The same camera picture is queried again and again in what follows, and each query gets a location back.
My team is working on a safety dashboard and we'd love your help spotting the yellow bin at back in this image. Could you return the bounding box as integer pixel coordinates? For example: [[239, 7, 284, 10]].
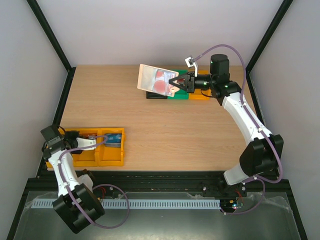
[[188, 70, 211, 101]]

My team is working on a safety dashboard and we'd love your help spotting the blue VIP card stack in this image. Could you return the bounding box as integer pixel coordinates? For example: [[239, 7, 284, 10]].
[[104, 133, 122, 148]]

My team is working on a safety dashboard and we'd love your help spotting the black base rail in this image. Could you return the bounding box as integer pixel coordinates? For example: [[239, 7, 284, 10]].
[[23, 170, 293, 198]]

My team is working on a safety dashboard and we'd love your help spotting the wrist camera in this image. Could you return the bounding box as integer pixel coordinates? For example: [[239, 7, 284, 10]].
[[184, 55, 198, 77], [76, 137, 97, 151]]

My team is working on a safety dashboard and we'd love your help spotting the red card stack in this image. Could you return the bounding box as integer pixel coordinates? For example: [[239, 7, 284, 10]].
[[81, 135, 97, 140]]

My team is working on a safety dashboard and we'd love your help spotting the white red-dot credit card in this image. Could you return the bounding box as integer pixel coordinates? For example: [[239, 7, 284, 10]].
[[152, 69, 177, 96]]

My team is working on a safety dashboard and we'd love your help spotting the yellow bin with blue cards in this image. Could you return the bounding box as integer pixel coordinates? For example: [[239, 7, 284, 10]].
[[96, 128, 126, 167]]

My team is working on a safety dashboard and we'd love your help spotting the black frame post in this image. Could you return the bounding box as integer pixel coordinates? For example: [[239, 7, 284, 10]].
[[26, 0, 76, 76], [244, 0, 295, 73]]

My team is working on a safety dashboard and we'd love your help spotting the green bin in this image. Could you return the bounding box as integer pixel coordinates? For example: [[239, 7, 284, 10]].
[[167, 69, 189, 100]]

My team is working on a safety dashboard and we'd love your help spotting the light blue cable duct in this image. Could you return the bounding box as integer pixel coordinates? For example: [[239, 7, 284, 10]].
[[32, 198, 222, 210]]

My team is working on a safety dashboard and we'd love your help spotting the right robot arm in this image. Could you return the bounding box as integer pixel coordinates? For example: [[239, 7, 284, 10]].
[[168, 54, 284, 196]]

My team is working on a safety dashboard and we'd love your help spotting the yellow bin with red cards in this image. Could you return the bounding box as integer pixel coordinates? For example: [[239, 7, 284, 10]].
[[40, 125, 99, 169]]

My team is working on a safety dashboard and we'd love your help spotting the black frame post right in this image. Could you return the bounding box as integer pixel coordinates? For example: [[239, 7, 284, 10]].
[[244, 0, 295, 73]]

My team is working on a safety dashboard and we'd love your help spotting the black bin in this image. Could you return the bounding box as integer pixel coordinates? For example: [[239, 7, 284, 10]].
[[146, 91, 168, 100]]

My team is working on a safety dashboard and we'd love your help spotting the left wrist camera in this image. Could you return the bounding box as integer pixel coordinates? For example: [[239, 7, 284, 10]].
[[76, 137, 97, 151]]

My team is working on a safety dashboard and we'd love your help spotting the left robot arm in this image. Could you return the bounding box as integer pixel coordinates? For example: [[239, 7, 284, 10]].
[[40, 125, 105, 234]]

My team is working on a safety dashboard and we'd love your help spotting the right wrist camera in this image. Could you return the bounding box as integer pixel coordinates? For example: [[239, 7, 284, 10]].
[[184, 55, 198, 77]]

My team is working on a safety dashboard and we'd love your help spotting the black frame post left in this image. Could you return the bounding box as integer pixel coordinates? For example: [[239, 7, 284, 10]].
[[26, 0, 76, 76]]

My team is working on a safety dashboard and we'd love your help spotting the cream leather card holder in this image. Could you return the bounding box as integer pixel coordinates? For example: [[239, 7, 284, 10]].
[[137, 64, 180, 97]]

